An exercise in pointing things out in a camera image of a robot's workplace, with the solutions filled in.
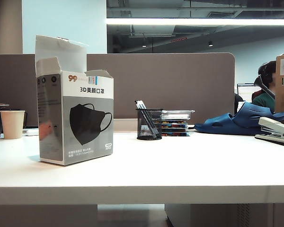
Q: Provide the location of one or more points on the colourful printed box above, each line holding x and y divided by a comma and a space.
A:
174, 124
174, 133

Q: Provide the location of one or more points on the clear plastic case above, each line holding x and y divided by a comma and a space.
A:
177, 114

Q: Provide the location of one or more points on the computer monitor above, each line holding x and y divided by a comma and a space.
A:
245, 92

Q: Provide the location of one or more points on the white grey mask box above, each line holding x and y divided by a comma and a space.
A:
90, 146

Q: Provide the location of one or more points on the person in green top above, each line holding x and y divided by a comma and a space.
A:
265, 101

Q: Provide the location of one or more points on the ceiling light strip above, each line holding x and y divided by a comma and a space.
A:
191, 21

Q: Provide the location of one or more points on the black mesh pen holder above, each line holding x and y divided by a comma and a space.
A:
153, 118

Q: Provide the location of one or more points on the white grey stapler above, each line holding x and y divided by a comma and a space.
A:
274, 126

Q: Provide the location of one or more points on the beige paper cup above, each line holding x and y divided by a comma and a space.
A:
12, 125

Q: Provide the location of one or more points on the black chair back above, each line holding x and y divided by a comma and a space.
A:
237, 104

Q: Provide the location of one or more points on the black white pen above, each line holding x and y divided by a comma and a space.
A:
137, 104
142, 104

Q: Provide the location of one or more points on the blue foam slipper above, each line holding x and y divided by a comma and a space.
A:
253, 111
217, 126

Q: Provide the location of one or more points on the brown desk partition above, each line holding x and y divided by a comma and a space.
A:
180, 82

